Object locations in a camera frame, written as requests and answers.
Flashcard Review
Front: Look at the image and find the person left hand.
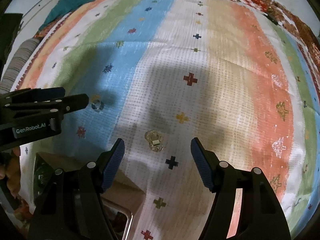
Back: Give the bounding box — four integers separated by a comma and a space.
1, 147, 21, 198

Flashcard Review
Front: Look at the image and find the silver metal tin box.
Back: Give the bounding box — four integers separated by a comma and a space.
28, 152, 146, 239

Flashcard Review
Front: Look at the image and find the grey striped pillow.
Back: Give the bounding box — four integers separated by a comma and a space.
0, 37, 42, 94

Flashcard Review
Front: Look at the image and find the striped colourful woven mat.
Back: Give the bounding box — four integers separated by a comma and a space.
12, 0, 319, 239

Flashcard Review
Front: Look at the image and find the small black device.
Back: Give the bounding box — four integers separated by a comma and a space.
265, 12, 283, 26

